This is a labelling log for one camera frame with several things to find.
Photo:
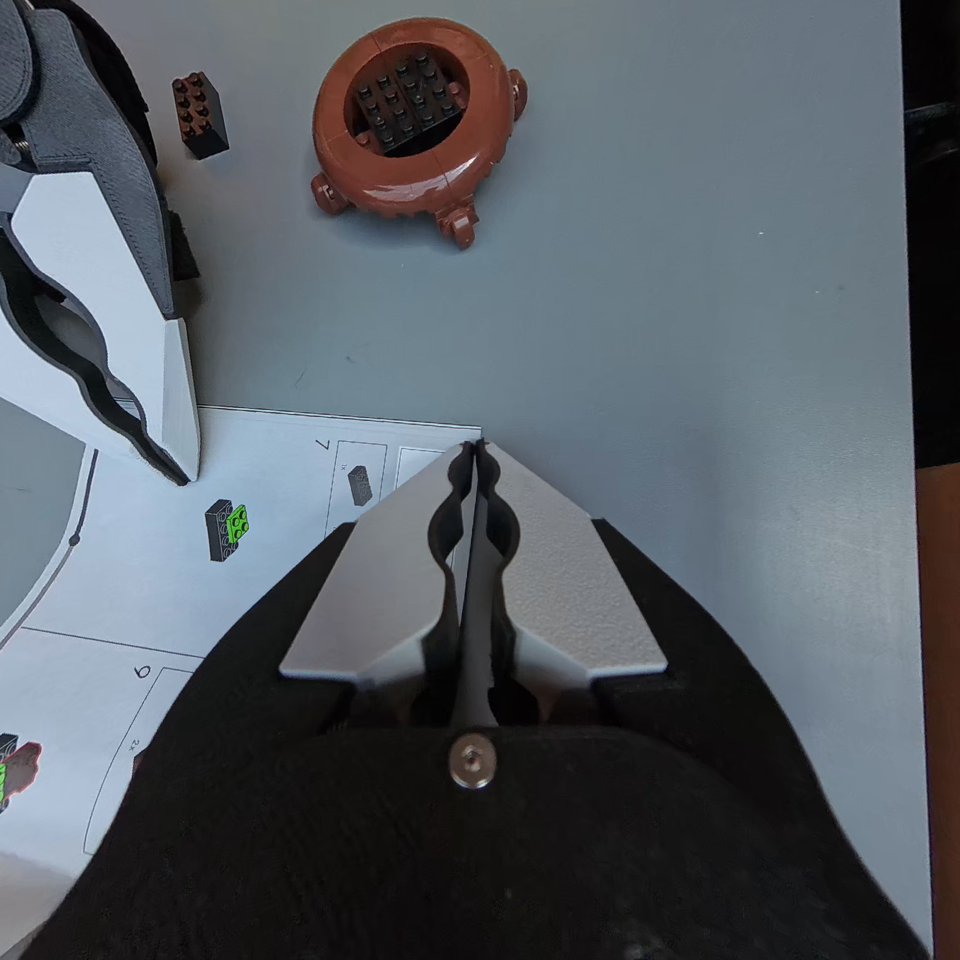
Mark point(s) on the round brown black brick base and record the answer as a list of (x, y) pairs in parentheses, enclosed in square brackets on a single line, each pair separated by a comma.
[(420, 172)]

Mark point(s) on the building instruction booklet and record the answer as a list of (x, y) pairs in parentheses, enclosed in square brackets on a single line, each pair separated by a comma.
[(187, 600)]

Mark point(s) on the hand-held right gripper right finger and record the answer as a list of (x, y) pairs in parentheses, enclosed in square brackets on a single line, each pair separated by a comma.
[(577, 600)]

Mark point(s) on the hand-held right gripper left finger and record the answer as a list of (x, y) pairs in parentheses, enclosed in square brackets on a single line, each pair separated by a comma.
[(375, 600)]

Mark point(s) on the black toy brick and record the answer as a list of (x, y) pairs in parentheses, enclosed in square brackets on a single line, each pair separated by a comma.
[(201, 120)]

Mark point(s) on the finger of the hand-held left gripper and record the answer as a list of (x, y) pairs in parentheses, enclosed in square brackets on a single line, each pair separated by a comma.
[(45, 375), (112, 262)]

